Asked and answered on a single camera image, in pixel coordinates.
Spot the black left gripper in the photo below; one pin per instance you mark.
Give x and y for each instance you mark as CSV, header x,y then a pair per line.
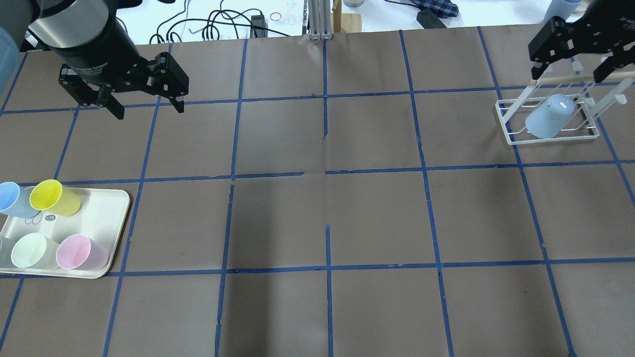
x,y
97,53

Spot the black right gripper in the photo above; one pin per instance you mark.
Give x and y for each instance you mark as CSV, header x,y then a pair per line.
x,y
606,22

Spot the light blue plastic cup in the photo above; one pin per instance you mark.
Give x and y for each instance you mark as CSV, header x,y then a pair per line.
x,y
550,117

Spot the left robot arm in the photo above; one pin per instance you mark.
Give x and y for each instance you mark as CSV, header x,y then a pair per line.
x,y
99,57

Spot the blue cup on side table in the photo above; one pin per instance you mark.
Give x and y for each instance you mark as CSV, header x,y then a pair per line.
x,y
561,8

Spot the yellow plastic cup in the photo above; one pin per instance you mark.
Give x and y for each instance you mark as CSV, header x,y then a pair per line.
x,y
53,197

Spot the blue plastic cup on tray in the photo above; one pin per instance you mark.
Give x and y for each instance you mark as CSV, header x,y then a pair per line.
x,y
15,200

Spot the pink plastic cup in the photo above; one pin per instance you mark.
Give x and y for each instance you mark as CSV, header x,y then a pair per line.
x,y
79,252

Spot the pale green plastic cup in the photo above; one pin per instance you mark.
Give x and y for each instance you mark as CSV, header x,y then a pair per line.
x,y
35,251

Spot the cream plastic tray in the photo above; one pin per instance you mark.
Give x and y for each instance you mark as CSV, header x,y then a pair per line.
x,y
101,217

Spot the blue plaid folded umbrella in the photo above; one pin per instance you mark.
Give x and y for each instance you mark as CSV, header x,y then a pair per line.
x,y
441,8

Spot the black power adapter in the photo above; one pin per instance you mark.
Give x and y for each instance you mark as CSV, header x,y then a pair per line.
x,y
428,20

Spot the wooden mug tree stand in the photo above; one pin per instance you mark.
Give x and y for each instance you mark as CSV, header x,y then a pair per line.
x,y
344,22

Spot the white wire cup rack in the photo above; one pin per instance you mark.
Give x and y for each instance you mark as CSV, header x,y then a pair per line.
x,y
511,113

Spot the aluminium frame post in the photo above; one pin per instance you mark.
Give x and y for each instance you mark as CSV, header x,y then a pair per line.
x,y
319,19

